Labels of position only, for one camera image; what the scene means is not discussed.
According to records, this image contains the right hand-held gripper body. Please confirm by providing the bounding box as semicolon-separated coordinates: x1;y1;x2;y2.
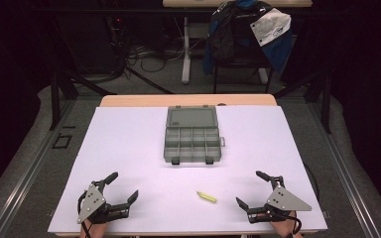
246;184;313;225

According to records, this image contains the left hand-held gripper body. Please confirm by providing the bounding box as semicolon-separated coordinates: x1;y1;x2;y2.
76;180;131;226

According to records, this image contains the small yellow-green marker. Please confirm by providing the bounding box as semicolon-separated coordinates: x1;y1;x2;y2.
195;190;218;203

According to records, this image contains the grey plastic compartment box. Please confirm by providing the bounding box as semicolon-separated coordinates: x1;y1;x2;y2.
163;104;226;166

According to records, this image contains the person's right hand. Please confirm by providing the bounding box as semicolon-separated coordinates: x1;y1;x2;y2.
269;211;305;238

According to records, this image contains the person's left hand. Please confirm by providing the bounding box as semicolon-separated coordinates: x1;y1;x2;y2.
79;220;109;238

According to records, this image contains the white table mat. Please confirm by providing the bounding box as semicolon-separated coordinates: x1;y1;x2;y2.
48;106;328;234

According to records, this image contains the black metal stand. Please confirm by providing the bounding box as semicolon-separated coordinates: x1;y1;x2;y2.
49;63;117;132
273;67;332;135

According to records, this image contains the black chair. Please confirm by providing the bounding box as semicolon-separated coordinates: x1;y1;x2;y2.
212;56;274;94

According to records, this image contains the wooden table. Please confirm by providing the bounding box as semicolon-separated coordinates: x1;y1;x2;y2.
55;93;312;238

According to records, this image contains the blue and white jacket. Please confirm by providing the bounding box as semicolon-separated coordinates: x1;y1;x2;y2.
202;0;294;75

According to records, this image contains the white-legged desk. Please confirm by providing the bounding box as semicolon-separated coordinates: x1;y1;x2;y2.
162;0;314;85

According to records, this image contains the black cable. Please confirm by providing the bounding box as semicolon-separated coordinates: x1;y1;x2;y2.
277;211;304;238
76;193;92;238

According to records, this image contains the bundle of floor cables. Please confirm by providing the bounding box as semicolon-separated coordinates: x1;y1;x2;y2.
125;41;187;74

